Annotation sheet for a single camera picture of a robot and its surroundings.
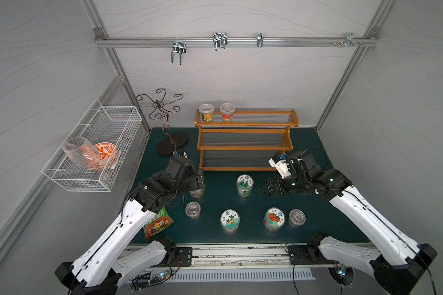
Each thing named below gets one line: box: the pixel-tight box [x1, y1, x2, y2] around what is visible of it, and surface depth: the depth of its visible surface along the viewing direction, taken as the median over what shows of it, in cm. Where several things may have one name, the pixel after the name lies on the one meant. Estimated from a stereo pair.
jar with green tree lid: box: [236, 173, 255, 198], surface depth 89 cm
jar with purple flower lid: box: [188, 188, 206, 199], surface depth 90 cm
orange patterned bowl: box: [87, 142, 118, 170], surface depth 68 cm
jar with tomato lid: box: [263, 206, 286, 233], surface depth 78 cm
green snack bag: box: [143, 206, 175, 240], surface depth 80 cm
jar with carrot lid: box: [220, 208, 240, 235], surface depth 78 cm
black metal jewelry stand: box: [135, 88, 189, 156], surface depth 95 cm
